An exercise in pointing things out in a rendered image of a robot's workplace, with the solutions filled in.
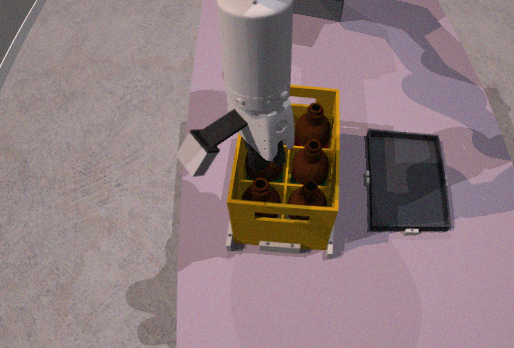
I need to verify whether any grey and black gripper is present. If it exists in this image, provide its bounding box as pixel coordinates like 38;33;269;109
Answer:
227;98;295;172

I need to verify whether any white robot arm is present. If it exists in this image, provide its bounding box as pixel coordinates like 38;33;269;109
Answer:
176;0;293;177

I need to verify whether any brown glass bottle with beige label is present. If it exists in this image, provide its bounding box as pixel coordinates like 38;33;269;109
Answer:
287;180;327;221

